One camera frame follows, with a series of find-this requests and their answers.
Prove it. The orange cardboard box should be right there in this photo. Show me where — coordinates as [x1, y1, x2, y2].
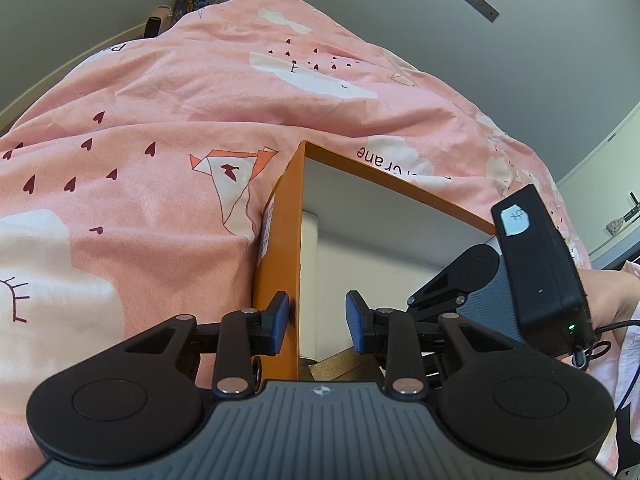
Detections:
[252, 140, 501, 382]

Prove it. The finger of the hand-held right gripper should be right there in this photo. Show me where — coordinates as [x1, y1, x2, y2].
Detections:
[406, 261, 469, 318]

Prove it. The person's right hand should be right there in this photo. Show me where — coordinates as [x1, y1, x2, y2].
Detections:
[580, 268, 640, 332]

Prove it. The person's pale pink clothing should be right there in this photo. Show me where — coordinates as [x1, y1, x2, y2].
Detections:
[587, 332, 640, 477]

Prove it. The black cable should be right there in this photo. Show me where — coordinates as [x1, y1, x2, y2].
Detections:
[571, 317, 640, 371]

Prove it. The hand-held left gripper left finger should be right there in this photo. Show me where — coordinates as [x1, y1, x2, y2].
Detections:
[125, 290, 291, 401]

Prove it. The white book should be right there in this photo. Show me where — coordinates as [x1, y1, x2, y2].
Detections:
[300, 211, 320, 361]

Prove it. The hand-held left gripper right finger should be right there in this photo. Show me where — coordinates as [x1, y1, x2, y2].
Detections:
[345, 289, 509, 398]

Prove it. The pink printed blanket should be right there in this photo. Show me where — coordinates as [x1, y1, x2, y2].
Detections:
[0, 0, 592, 461]

